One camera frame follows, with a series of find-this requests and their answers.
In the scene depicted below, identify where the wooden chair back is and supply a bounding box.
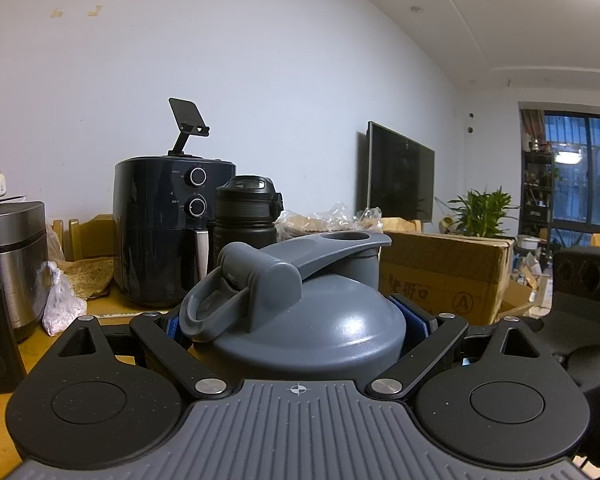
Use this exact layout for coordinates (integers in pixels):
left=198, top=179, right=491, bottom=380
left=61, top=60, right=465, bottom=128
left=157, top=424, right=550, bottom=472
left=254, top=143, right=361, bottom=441
left=52, top=215, right=115, bottom=261

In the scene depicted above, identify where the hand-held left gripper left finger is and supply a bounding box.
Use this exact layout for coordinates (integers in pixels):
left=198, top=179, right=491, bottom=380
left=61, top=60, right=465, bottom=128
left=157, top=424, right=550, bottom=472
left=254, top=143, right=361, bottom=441
left=57, top=311, right=233, bottom=402

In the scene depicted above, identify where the clear bag of white grains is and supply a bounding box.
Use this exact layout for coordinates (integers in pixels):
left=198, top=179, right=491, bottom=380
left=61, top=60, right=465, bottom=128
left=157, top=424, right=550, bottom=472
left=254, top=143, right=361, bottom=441
left=41, top=260, right=88, bottom=337

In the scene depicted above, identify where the grey rice cooker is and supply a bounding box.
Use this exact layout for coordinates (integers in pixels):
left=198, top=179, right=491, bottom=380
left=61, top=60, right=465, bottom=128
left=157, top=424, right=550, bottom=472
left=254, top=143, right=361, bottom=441
left=0, top=200, right=48, bottom=343

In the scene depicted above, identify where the plastic bag of flatbreads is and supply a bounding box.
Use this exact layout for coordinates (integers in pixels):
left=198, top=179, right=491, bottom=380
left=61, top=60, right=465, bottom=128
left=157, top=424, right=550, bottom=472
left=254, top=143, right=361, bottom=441
left=275, top=202, right=383, bottom=248

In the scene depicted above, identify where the clear shaker bottle grey lid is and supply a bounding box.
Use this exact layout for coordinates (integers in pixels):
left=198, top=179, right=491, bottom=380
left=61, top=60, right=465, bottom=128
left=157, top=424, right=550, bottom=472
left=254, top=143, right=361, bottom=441
left=179, top=232, right=408, bottom=386

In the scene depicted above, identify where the black frosted water bottle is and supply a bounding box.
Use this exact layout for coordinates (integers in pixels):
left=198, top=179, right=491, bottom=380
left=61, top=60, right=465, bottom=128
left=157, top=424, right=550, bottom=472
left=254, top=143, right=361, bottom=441
left=207, top=175, right=285, bottom=281

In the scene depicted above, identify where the dark blue air fryer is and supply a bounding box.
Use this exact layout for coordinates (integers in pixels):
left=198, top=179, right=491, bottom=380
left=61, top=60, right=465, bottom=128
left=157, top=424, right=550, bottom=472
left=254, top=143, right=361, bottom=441
left=112, top=156, right=238, bottom=309

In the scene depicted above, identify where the cardboard box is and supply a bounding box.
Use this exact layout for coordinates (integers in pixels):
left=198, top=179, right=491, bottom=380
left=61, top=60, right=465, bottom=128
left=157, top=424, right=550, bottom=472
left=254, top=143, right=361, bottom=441
left=378, top=230, right=516, bottom=326

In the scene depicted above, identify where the black phone stand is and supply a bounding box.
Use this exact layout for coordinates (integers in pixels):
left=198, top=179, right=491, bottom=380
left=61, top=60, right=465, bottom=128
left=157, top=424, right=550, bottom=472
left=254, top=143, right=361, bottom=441
left=168, top=97, right=211, bottom=158

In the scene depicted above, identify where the brown paper bag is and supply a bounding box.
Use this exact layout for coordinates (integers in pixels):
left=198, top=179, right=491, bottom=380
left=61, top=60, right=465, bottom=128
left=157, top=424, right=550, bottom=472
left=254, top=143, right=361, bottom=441
left=50, top=252, right=116, bottom=302

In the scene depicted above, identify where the dark shelf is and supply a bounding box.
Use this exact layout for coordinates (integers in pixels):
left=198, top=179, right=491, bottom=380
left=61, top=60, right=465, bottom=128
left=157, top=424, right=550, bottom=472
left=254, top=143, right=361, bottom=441
left=522, top=150, right=554, bottom=241

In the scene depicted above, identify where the black portable air pump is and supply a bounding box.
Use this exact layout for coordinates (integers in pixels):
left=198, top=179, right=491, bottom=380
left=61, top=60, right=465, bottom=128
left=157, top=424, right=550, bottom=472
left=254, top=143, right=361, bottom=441
left=0, top=232, right=28, bottom=393

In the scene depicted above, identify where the window with curtain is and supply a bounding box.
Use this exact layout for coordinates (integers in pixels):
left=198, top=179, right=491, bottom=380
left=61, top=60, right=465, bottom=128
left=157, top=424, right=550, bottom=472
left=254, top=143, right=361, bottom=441
left=519, top=102, right=600, bottom=248

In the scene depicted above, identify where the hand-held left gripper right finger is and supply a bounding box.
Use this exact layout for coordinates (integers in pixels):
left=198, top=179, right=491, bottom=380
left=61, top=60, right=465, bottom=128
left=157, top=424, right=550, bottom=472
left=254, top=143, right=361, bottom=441
left=364, top=295, right=541, bottom=402

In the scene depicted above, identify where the green potted plant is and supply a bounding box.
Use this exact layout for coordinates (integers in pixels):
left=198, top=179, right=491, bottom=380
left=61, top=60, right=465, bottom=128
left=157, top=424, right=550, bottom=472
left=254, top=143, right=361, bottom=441
left=447, top=187, right=521, bottom=238

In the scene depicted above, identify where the black television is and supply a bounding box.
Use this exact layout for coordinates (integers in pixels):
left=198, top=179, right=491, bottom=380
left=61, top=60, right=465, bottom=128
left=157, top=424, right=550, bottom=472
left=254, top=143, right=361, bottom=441
left=365, top=121, right=436, bottom=223

